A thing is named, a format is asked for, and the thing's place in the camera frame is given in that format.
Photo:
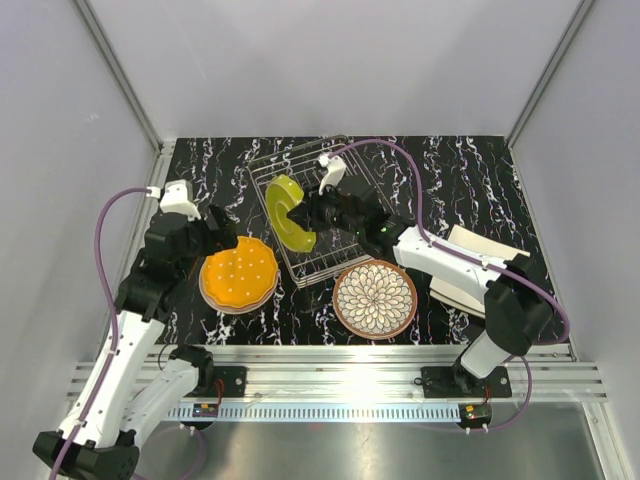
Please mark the aluminium frame post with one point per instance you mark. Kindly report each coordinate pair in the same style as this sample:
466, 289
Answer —
568, 37
110, 58

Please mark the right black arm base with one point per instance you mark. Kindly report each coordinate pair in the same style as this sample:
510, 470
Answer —
451, 382

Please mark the left aluminium frame post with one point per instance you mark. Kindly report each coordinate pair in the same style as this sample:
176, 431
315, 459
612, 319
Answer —
110, 58

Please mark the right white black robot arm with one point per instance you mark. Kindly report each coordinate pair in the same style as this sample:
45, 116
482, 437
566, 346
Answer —
516, 310

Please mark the white slotted cable duct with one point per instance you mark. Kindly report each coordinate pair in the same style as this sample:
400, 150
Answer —
315, 412

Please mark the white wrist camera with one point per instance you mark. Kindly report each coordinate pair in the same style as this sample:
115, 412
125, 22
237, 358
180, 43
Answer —
335, 169
178, 198

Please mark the pink polka dot plate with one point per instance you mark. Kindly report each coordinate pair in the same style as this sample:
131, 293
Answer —
234, 310

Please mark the white square plate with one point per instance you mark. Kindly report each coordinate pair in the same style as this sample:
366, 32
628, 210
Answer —
456, 297

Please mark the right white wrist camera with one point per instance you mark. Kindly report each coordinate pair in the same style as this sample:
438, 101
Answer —
335, 169

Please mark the green polka dot plate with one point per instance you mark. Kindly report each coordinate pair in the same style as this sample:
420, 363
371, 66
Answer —
282, 195

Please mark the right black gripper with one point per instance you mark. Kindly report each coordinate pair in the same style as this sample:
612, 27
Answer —
308, 212

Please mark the metal wire dish rack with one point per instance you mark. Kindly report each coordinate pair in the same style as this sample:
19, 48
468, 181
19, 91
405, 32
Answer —
336, 248

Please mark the right aluminium frame post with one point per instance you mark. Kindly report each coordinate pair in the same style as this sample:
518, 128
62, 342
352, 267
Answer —
568, 37

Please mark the aluminium mounting rail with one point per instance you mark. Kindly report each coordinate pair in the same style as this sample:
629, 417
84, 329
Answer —
386, 374

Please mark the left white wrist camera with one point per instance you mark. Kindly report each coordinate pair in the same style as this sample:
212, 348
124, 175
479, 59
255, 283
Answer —
178, 198

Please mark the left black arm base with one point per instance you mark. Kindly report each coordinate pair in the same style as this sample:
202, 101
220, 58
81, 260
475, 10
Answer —
228, 381

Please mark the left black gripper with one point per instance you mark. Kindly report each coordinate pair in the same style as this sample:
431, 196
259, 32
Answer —
224, 237

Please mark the black marble pattern mat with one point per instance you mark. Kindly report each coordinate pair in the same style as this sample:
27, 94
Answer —
443, 181

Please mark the orange polka dot plate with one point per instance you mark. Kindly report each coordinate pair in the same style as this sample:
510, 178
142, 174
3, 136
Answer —
242, 275

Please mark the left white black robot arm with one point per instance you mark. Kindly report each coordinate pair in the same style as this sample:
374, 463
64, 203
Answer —
103, 433

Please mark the floral patterned brown plate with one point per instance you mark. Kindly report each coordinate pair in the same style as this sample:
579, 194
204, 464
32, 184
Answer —
375, 300

